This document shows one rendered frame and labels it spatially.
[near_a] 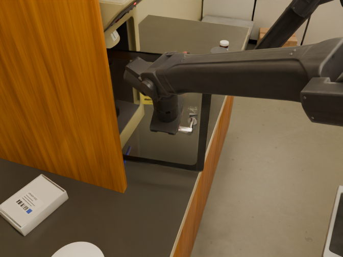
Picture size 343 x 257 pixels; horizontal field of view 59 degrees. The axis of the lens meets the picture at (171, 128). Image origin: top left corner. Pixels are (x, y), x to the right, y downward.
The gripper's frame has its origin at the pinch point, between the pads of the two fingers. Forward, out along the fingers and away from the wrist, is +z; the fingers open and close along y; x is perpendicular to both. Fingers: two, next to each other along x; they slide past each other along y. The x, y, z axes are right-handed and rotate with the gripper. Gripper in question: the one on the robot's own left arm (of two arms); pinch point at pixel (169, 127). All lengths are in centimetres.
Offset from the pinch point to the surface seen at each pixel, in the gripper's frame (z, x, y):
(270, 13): 196, 56, -250
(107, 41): -3.6, -23.2, -22.8
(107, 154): 7.1, -16.6, 8.3
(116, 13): -24.6, -13.3, -14.3
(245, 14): 202, 29, -251
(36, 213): 13.3, -33.9, 27.5
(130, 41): 8.9, -21.3, -34.2
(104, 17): -23.2, -16.4, -14.0
